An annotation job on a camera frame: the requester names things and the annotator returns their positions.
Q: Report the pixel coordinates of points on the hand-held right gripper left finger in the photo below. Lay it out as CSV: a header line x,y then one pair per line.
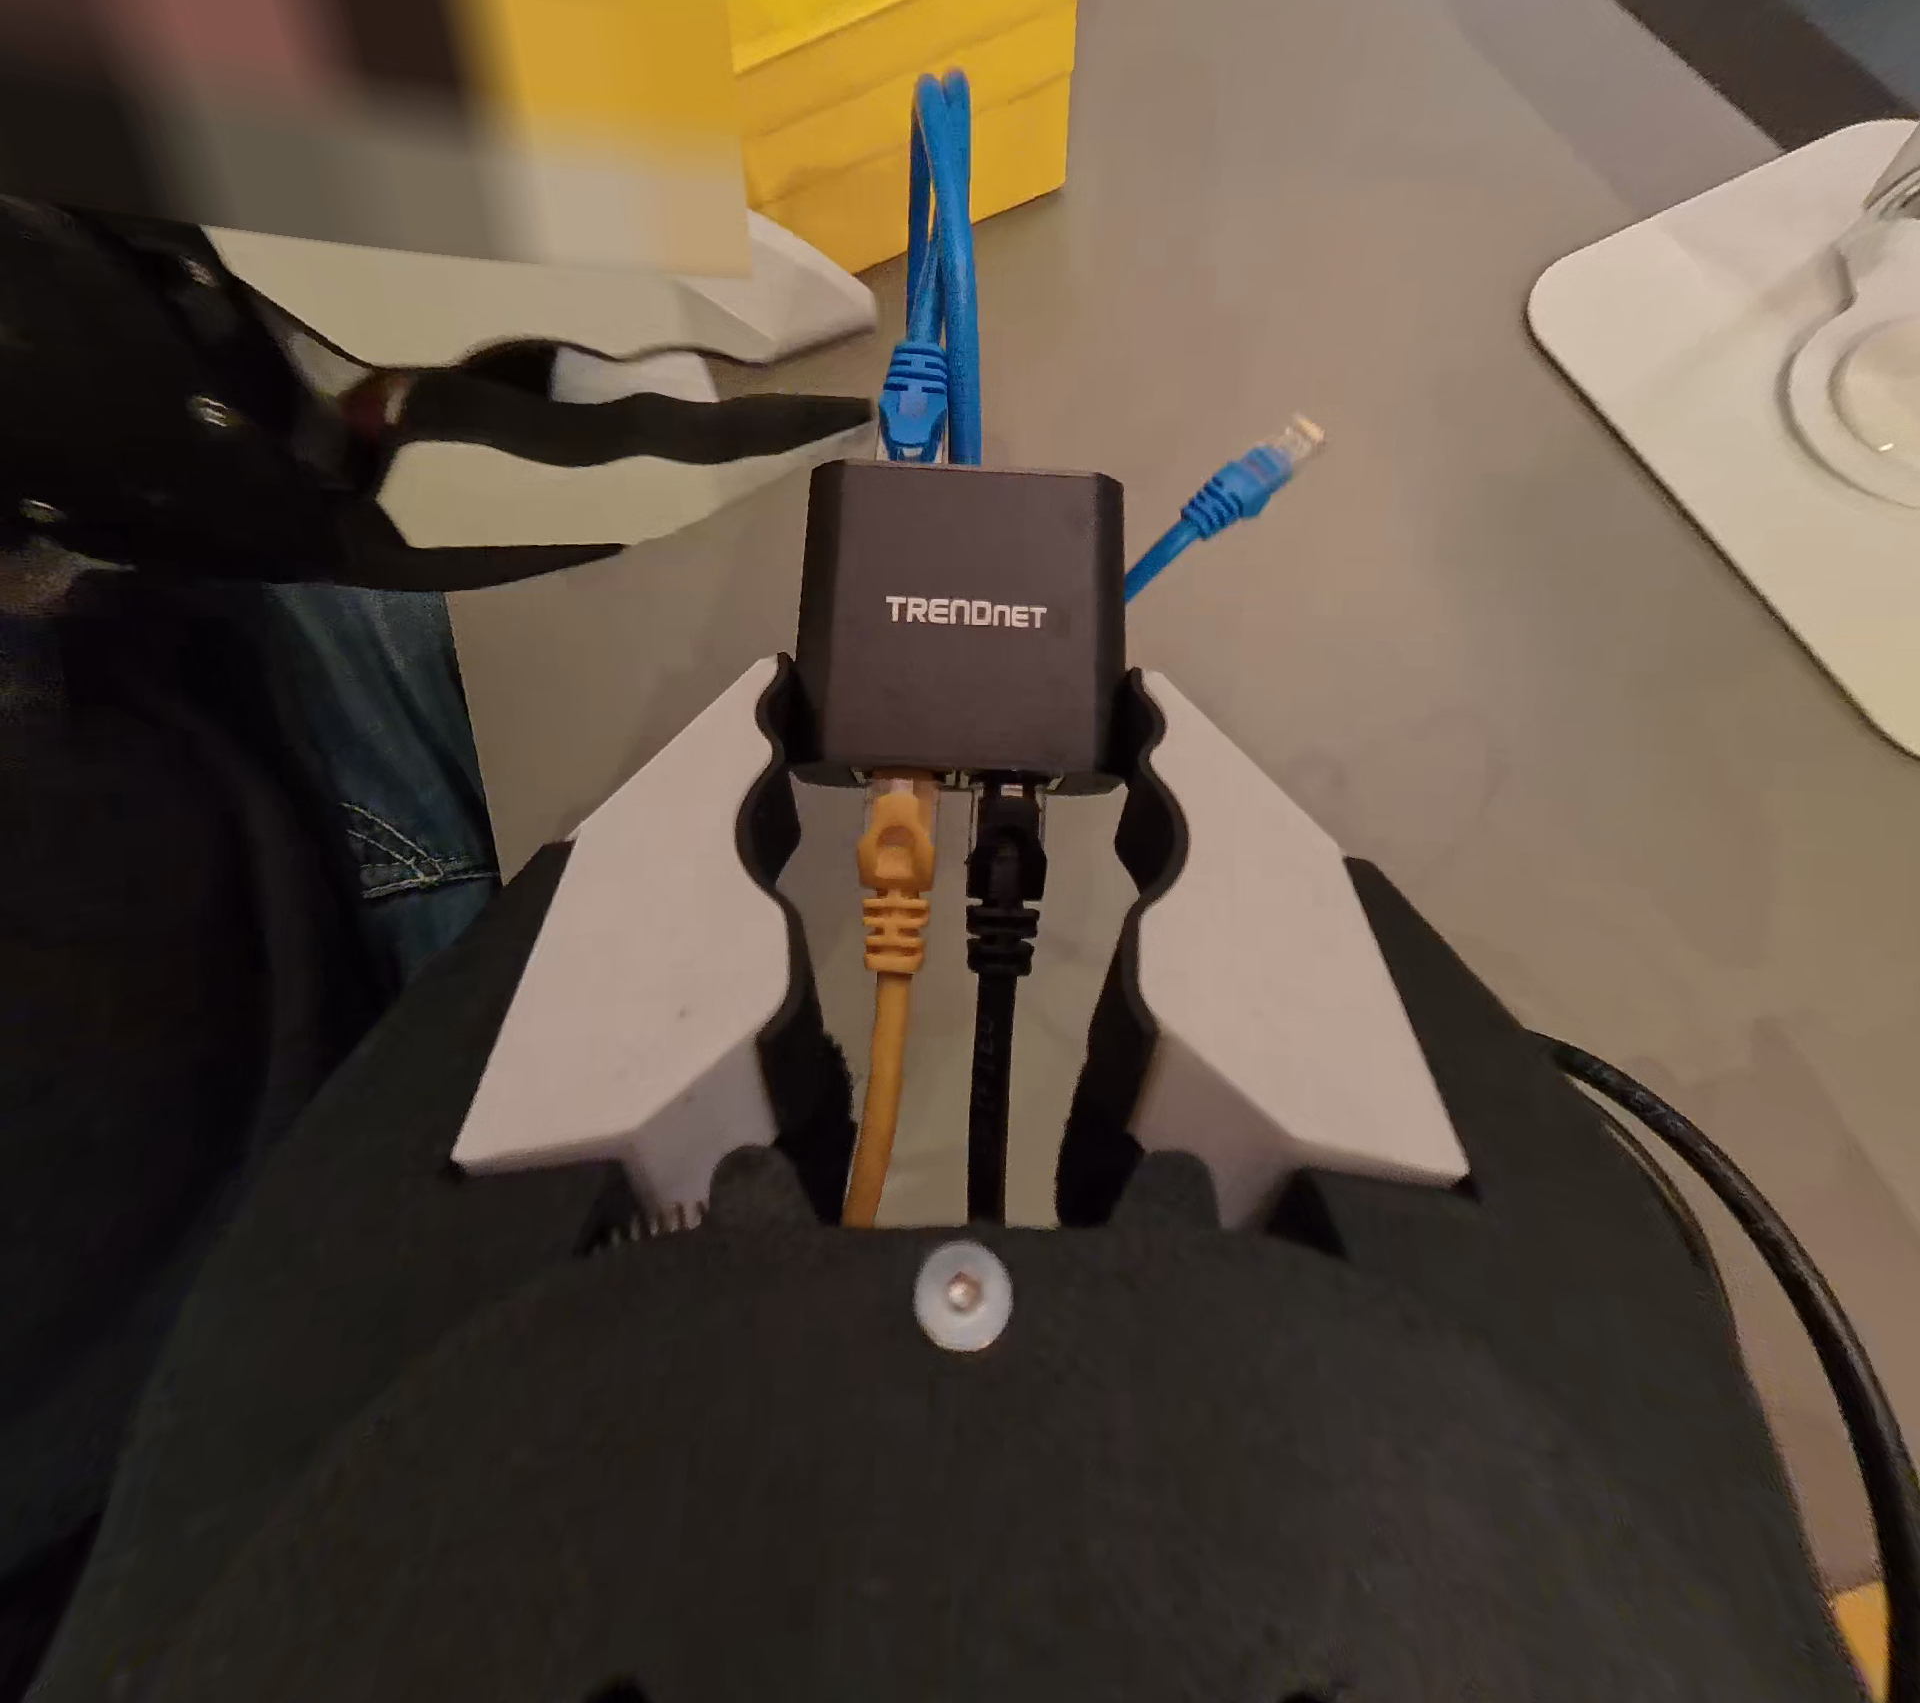
x,y
631,984

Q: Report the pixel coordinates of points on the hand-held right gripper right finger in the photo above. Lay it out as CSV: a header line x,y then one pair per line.
x,y
1291,984

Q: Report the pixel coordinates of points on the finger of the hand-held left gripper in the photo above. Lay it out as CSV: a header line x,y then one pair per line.
x,y
570,507
525,309

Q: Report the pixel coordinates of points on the black ethernet splitter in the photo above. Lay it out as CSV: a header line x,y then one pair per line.
x,y
960,685

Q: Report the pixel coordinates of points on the person's jeans leg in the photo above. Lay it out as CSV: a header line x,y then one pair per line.
x,y
391,715

